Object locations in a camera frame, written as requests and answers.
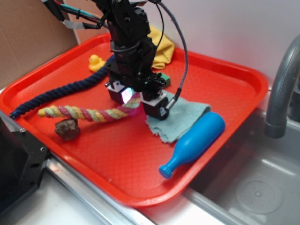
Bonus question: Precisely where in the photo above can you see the multicolored twisted rope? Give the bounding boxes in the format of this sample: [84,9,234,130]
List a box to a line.
[37,91,144,123]

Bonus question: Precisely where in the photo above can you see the grey faucet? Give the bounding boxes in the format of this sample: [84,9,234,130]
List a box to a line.
[264,36,300,139]

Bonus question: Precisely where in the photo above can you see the grey sink basin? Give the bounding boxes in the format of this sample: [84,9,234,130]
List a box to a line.
[184,111,300,225]

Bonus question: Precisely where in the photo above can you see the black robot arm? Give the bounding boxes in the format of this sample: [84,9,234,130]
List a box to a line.
[43,0,169,120]

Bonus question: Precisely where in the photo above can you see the green rectangular block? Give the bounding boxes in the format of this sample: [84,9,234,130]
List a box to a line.
[161,73,171,87]

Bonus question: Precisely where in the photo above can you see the sink drain cover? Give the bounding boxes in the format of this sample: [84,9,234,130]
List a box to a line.
[235,177,283,214]

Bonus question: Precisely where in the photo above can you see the red plastic tray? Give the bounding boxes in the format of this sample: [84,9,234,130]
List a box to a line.
[0,34,268,208]

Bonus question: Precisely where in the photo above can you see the yellow microfiber cloth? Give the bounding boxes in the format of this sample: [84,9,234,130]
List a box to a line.
[148,26,175,69]

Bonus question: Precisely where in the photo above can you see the brown cardboard panel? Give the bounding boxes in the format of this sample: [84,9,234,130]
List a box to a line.
[0,0,107,88]

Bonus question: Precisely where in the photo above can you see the navy blue twisted rope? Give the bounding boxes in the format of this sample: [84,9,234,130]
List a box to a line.
[9,56,116,120]

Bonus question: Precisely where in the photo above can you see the yellow rubber duck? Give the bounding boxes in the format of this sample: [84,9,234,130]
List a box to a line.
[89,54,106,72]

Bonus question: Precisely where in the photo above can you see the black metal bracket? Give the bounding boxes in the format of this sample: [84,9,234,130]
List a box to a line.
[0,112,50,215]

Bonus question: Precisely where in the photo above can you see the braided grey cable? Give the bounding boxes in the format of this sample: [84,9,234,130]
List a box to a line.
[150,0,189,111]

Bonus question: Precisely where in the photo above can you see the blue plastic bottle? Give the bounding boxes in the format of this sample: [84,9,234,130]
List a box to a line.
[159,112,225,179]

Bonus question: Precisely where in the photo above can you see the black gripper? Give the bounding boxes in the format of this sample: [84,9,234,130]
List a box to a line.
[105,36,169,120]

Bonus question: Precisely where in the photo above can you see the light blue cloth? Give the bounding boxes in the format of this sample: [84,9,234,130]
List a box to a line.
[146,97,211,143]

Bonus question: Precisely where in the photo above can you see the brown rock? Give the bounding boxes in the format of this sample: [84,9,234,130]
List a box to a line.
[54,119,80,141]

